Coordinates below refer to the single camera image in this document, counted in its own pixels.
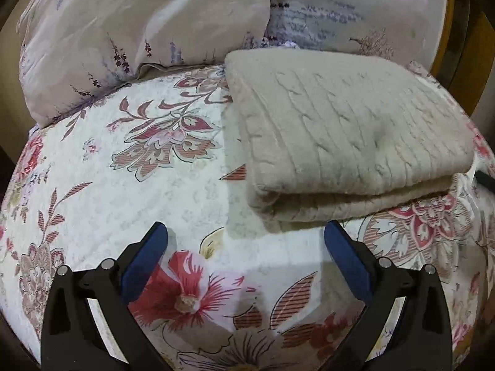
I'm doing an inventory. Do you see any pink floral left pillow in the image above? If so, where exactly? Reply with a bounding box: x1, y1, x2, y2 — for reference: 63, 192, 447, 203
17, 0, 270, 126

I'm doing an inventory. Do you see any beige cable knit sweater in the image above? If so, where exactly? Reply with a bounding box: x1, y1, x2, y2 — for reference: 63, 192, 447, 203
225, 48, 474, 222

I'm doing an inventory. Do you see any wooden headboard frame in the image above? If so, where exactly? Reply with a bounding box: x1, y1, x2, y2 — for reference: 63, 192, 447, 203
430, 0, 494, 116

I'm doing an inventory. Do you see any white floral quilted bedspread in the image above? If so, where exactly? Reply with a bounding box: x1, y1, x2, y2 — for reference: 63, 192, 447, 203
1, 64, 494, 370

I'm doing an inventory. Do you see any lavender floral right pillow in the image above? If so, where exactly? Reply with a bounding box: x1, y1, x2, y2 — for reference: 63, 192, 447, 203
265, 0, 428, 65

